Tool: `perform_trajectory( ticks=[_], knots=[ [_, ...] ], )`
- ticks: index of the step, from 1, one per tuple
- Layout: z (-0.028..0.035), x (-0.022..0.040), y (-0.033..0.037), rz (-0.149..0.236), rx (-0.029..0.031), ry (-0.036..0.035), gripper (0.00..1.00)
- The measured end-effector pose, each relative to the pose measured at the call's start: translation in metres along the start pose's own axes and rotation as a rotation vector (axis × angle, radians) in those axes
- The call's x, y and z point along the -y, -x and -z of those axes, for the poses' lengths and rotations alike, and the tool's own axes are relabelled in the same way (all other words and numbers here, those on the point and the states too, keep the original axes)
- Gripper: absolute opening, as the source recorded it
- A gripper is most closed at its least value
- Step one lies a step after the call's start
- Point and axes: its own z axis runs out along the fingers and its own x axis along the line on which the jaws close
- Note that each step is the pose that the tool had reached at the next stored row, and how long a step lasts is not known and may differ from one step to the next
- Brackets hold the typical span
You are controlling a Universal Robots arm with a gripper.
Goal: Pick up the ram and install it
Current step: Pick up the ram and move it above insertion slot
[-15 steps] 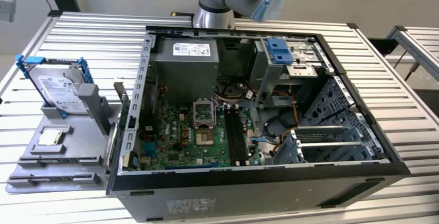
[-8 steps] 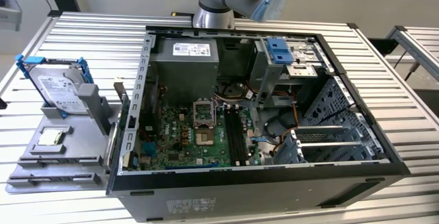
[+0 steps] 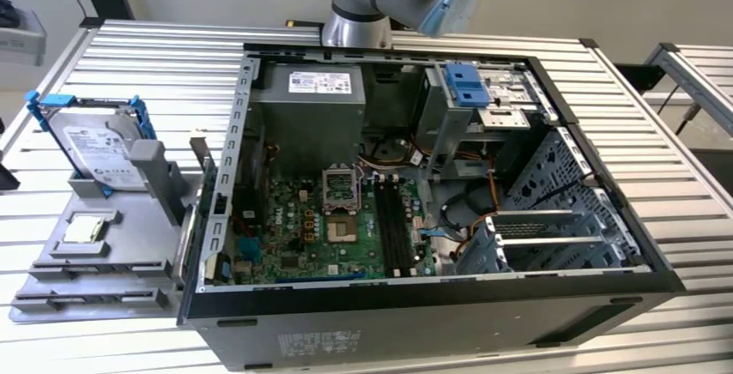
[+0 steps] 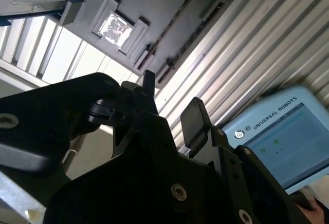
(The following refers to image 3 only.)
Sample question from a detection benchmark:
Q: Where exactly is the aluminium slat side table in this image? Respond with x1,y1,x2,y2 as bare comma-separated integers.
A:
643,41,733,139

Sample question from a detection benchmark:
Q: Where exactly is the black open PC case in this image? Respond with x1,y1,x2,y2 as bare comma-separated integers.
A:
176,41,686,371

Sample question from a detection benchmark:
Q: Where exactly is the hard disk in blue carrier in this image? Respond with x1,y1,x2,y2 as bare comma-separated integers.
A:
25,90,156,190

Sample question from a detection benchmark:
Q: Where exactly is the orange wire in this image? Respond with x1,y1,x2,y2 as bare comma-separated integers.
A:
483,154,503,216

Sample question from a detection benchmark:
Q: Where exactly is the grey parts rack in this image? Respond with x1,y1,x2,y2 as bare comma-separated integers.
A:
8,140,201,326

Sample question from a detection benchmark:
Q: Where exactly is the grey power supply unit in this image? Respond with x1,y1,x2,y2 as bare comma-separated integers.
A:
251,63,367,169

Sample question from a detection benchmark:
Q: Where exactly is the silver CPU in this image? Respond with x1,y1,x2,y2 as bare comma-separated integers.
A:
61,214,109,244

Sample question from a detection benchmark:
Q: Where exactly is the coloured power wire bundle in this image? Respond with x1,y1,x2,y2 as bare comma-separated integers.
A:
358,133,426,169

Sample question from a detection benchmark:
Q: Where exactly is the silver disk bay cage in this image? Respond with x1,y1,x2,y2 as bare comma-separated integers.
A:
456,208,649,274

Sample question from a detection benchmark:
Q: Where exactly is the CPU socket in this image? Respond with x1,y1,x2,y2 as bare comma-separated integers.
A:
325,213,363,244

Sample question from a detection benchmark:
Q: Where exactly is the silver drive bay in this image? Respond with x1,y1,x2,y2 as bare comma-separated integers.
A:
415,63,544,173

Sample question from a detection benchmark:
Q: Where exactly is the black RAM slot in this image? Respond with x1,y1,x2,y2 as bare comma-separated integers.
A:
388,174,420,280
372,174,406,280

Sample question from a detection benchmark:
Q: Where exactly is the dark RAM stick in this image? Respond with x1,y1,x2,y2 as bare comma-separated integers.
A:
30,260,167,274
16,290,159,305

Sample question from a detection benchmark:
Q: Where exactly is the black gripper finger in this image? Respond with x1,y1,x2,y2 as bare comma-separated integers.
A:
0,163,21,196

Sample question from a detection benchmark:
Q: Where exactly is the graphics card with metal bracket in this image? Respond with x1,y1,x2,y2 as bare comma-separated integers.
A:
173,128,221,281

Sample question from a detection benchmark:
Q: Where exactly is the black table bracket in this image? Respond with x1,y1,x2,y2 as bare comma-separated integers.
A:
615,63,669,92

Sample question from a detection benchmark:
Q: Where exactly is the metal socket cover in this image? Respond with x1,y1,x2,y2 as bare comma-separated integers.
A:
323,162,362,214

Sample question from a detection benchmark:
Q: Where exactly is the blue plastic drive latch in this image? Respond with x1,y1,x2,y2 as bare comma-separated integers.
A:
443,63,487,109

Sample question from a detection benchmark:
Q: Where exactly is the black cable bundle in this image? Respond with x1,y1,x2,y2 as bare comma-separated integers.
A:
438,180,494,242

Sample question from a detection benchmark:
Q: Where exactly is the green motherboard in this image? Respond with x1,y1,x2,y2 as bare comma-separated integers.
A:
221,172,439,285

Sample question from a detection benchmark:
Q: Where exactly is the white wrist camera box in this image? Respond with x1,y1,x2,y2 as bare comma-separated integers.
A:
0,0,46,67

